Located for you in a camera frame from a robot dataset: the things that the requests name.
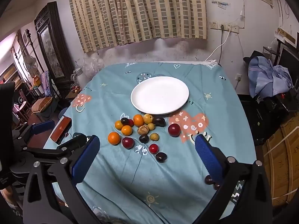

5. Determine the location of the checked beige curtain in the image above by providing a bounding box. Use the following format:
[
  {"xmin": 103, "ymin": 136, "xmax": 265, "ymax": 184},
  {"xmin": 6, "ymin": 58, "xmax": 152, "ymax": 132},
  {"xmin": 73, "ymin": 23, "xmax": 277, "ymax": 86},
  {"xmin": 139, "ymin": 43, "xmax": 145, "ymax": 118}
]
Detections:
[{"xmin": 67, "ymin": 0, "xmax": 208, "ymax": 54}]

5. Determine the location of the long yellow box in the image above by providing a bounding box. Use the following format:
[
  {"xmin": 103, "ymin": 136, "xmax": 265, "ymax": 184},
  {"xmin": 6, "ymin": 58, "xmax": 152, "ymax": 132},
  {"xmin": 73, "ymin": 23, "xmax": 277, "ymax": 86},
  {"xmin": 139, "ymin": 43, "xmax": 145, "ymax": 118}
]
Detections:
[{"xmin": 277, "ymin": 27, "xmax": 296, "ymax": 44}]

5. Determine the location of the dark monitor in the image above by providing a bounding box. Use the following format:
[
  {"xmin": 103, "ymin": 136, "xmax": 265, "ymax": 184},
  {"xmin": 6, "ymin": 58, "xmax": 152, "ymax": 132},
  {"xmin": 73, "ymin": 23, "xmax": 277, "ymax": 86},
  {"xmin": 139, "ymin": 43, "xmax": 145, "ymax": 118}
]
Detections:
[{"xmin": 278, "ymin": 48, "xmax": 299, "ymax": 80}]

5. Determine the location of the red-brown wooden box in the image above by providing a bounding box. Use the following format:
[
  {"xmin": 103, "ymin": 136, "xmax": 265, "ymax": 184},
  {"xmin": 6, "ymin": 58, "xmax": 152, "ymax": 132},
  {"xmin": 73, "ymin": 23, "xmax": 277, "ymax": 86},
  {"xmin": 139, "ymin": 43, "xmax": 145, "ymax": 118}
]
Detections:
[{"xmin": 50, "ymin": 116, "xmax": 72, "ymax": 145}]

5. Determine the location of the standing electric fan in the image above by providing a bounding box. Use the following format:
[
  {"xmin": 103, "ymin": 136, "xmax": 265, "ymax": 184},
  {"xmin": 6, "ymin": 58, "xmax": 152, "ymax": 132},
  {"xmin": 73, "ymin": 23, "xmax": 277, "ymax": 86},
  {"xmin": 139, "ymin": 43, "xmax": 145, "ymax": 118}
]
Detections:
[{"xmin": 24, "ymin": 55, "xmax": 38, "ymax": 75}]

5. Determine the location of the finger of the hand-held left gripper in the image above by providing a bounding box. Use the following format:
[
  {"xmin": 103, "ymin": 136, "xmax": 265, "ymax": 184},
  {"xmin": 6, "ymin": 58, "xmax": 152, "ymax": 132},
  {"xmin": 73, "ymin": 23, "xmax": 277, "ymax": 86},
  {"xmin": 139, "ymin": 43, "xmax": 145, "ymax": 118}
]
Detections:
[
  {"xmin": 22, "ymin": 134, "xmax": 88, "ymax": 159},
  {"xmin": 12, "ymin": 120, "xmax": 55, "ymax": 146}
]

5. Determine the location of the brown cushion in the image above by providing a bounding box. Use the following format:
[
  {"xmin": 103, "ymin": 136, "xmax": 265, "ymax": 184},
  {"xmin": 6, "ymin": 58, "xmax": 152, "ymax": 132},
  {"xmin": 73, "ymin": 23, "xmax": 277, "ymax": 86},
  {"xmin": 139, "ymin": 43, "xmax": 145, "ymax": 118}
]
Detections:
[{"xmin": 31, "ymin": 97, "xmax": 53, "ymax": 115}]

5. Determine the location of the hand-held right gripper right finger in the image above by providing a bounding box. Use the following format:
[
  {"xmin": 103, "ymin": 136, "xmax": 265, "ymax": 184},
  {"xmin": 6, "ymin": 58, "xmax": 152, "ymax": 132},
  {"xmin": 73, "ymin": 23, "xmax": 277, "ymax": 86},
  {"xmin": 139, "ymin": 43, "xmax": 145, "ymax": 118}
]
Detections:
[{"xmin": 195, "ymin": 134, "xmax": 274, "ymax": 224}]

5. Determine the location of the blue printed tablecloth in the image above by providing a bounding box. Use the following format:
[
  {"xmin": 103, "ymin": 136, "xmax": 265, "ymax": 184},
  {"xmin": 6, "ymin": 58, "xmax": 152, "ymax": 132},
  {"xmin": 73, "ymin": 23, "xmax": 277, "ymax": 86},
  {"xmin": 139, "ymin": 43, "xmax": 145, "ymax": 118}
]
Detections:
[{"xmin": 43, "ymin": 61, "xmax": 257, "ymax": 224}]

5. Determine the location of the black hat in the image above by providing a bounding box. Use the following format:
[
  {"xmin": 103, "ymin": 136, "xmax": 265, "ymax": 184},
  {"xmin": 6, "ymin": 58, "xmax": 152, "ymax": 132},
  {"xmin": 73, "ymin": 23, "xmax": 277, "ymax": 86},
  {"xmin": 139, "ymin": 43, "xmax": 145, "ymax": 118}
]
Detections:
[{"xmin": 243, "ymin": 51, "xmax": 264, "ymax": 66}]

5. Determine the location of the dark wooden cabinet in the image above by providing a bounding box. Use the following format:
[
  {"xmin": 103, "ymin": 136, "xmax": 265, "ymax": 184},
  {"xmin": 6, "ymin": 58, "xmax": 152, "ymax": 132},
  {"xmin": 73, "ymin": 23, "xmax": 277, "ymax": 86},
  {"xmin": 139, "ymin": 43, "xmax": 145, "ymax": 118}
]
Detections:
[{"xmin": 34, "ymin": 1, "xmax": 74, "ymax": 87}]

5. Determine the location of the white power cable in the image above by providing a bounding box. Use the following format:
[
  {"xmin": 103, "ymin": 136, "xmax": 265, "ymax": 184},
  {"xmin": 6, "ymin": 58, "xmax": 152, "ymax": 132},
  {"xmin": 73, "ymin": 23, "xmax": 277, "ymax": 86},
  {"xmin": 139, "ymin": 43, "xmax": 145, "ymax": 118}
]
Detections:
[{"xmin": 206, "ymin": 29, "xmax": 230, "ymax": 63}]

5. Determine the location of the blue cloth pile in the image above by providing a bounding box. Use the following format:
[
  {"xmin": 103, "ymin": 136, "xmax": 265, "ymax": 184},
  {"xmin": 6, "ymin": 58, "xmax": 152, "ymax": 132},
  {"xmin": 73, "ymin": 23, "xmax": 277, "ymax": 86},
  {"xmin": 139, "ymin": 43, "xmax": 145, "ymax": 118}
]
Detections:
[{"xmin": 248, "ymin": 56, "xmax": 294, "ymax": 98}]

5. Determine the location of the dark avocado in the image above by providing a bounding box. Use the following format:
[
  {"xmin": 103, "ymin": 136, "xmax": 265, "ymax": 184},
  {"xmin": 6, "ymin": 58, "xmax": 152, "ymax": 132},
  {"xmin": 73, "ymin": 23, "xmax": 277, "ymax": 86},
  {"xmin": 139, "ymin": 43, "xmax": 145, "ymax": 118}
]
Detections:
[{"xmin": 152, "ymin": 117, "xmax": 166, "ymax": 127}]

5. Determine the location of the wooden coat stand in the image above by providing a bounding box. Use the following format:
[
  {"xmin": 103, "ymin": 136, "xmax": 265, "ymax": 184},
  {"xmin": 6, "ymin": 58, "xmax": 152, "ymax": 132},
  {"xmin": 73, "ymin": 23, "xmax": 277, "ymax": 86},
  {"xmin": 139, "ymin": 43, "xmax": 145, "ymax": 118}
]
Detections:
[{"xmin": 25, "ymin": 29, "xmax": 45, "ymax": 75}]

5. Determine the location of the clear plastic bag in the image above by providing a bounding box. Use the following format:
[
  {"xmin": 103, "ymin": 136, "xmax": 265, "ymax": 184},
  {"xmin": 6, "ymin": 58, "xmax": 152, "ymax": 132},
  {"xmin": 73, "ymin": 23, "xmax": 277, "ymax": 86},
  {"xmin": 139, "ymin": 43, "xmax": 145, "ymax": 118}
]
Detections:
[{"xmin": 81, "ymin": 55, "xmax": 105, "ymax": 76}]

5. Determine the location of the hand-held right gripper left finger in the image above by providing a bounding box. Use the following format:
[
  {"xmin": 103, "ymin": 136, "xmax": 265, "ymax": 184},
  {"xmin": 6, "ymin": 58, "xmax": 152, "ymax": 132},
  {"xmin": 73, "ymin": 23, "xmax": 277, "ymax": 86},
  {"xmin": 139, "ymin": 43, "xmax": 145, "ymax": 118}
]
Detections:
[{"xmin": 22, "ymin": 135, "xmax": 101, "ymax": 224}]

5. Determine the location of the white thermos jug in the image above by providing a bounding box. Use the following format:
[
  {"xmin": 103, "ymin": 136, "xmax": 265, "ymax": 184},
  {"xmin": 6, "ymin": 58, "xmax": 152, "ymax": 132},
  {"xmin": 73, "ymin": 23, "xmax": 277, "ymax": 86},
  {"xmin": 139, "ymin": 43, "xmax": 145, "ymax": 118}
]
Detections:
[{"xmin": 71, "ymin": 68, "xmax": 83, "ymax": 87}]

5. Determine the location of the white plate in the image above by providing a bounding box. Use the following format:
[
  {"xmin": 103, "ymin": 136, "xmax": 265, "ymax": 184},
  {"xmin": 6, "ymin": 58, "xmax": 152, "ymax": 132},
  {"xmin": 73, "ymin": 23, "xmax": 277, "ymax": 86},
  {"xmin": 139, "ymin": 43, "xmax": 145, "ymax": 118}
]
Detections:
[{"xmin": 130, "ymin": 76, "xmax": 189, "ymax": 115}]

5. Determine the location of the strapped cardboard box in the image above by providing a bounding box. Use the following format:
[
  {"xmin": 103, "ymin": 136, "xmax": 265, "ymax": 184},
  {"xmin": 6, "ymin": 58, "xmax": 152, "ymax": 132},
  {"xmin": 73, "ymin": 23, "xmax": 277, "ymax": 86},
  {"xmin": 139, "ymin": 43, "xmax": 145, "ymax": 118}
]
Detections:
[{"xmin": 262, "ymin": 119, "xmax": 299, "ymax": 207}]

